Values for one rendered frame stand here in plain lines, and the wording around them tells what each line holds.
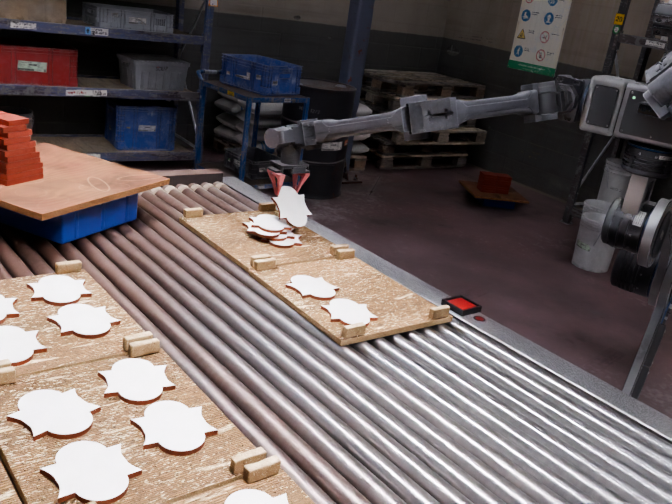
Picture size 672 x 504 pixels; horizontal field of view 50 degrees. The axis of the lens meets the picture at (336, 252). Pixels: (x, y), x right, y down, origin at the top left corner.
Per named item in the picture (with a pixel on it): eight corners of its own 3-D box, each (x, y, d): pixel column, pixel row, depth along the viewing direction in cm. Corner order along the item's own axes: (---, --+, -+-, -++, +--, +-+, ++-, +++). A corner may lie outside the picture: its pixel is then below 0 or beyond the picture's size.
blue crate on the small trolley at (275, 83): (254, 82, 554) (257, 54, 547) (301, 95, 526) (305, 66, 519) (216, 82, 526) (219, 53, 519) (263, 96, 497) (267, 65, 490)
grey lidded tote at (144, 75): (168, 83, 622) (170, 55, 613) (189, 91, 597) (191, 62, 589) (113, 81, 590) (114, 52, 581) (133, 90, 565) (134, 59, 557)
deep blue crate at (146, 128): (160, 139, 639) (162, 97, 626) (175, 151, 608) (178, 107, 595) (102, 138, 613) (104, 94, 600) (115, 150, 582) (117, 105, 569)
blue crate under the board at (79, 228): (61, 194, 226) (61, 163, 222) (140, 219, 215) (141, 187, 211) (-24, 216, 199) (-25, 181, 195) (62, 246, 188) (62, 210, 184)
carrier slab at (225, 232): (275, 213, 240) (275, 208, 239) (350, 258, 210) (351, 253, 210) (178, 222, 218) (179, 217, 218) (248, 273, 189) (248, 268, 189)
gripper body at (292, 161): (309, 170, 215) (312, 146, 212) (281, 172, 208) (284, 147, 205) (296, 164, 219) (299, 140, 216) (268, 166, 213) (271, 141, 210)
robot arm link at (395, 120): (436, 137, 181) (431, 93, 179) (423, 139, 177) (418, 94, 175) (315, 151, 211) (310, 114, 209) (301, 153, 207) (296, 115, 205)
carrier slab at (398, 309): (353, 260, 209) (353, 255, 208) (451, 321, 179) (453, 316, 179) (248, 275, 188) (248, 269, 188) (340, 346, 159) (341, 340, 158)
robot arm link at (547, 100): (567, 110, 198) (566, 90, 197) (555, 112, 190) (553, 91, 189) (535, 114, 203) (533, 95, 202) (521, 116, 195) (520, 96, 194)
